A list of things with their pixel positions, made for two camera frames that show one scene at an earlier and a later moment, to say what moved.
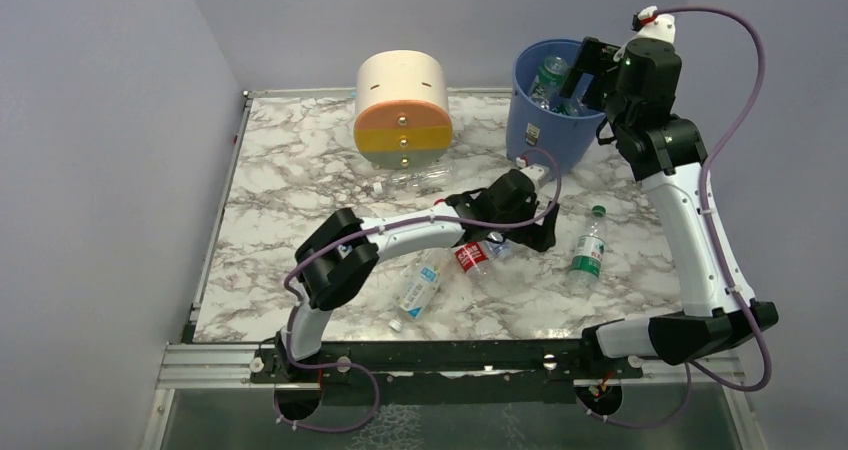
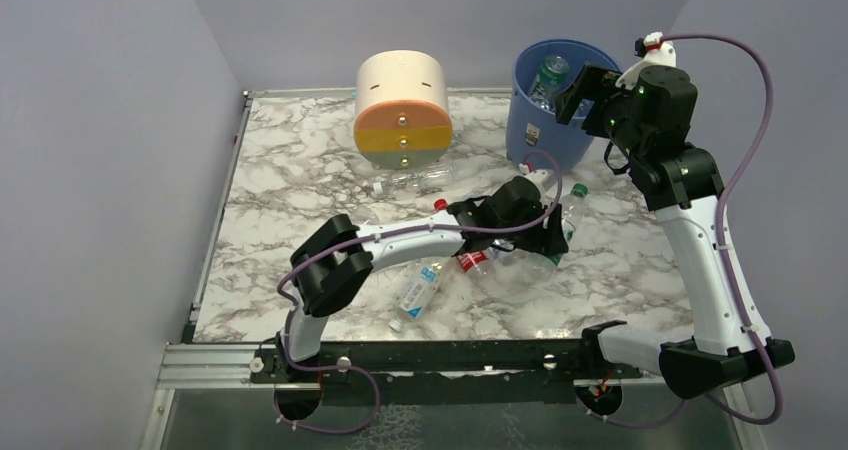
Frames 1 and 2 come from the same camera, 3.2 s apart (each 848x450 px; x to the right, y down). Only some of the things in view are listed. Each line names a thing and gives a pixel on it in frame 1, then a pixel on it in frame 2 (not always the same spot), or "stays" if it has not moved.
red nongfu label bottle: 474,259 stays
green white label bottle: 589,254 -> 529,266
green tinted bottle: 551,77 stays
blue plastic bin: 569,138 stays
